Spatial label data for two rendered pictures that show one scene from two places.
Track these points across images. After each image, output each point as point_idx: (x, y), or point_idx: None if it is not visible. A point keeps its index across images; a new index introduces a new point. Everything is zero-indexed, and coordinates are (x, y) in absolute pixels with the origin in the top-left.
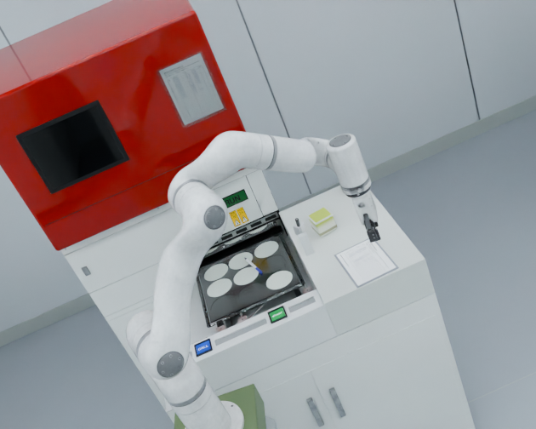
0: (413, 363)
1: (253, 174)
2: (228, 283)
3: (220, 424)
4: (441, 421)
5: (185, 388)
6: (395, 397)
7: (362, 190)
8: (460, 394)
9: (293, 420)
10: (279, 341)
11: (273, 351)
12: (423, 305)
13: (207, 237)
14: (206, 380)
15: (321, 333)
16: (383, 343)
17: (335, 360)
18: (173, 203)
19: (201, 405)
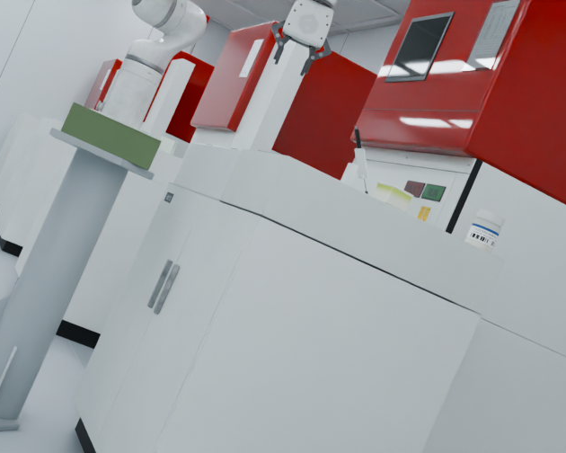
0: (198, 306)
1: (461, 174)
2: None
3: (113, 101)
4: (142, 440)
5: (134, 42)
6: (169, 341)
7: None
8: (168, 419)
9: (156, 278)
10: (214, 168)
11: (207, 176)
12: (249, 224)
13: None
14: (145, 66)
15: (221, 184)
16: (215, 246)
17: (200, 231)
18: None
19: (124, 67)
